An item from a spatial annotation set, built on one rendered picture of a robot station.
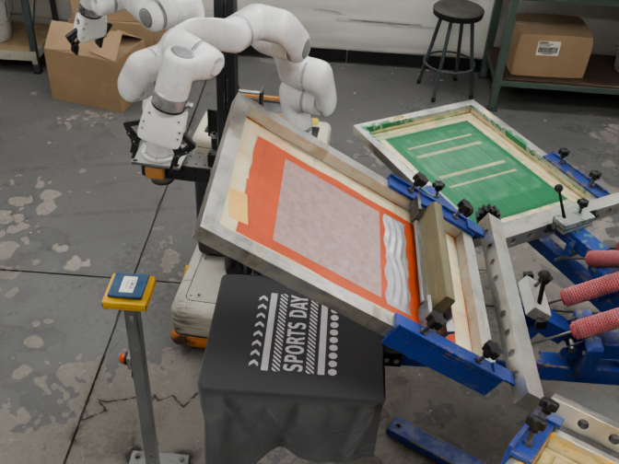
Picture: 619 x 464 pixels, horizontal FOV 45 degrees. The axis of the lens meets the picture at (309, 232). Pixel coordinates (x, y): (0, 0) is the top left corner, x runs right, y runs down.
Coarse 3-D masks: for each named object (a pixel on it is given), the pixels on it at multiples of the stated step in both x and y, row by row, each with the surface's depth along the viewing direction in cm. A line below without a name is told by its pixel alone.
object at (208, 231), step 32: (224, 128) 186; (288, 128) 197; (224, 160) 170; (352, 160) 205; (224, 192) 162; (384, 192) 208; (448, 224) 213; (256, 256) 153; (320, 288) 158; (480, 288) 197; (384, 320) 163; (480, 320) 186; (480, 352) 178
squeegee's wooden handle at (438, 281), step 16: (432, 208) 199; (432, 224) 195; (432, 240) 190; (432, 256) 186; (448, 256) 184; (432, 272) 182; (448, 272) 179; (432, 288) 178; (448, 288) 173; (432, 304) 174; (448, 304) 172
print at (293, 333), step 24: (264, 312) 213; (288, 312) 213; (312, 312) 214; (336, 312) 214; (264, 336) 205; (288, 336) 206; (312, 336) 206; (336, 336) 207; (264, 360) 198; (288, 360) 199; (312, 360) 199; (336, 360) 200
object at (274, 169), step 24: (264, 144) 192; (264, 168) 184; (288, 168) 190; (312, 168) 197; (288, 192) 183; (312, 192) 189; (336, 192) 196; (336, 216) 188; (360, 216) 194; (360, 240) 187; (408, 240) 200; (408, 264) 192
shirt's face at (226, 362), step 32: (224, 288) 220; (256, 288) 221; (288, 288) 221; (224, 320) 209; (352, 320) 212; (224, 352) 200; (352, 352) 202; (224, 384) 191; (256, 384) 192; (288, 384) 192; (320, 384) 193; (352, 384) 193; (384, 384) 194
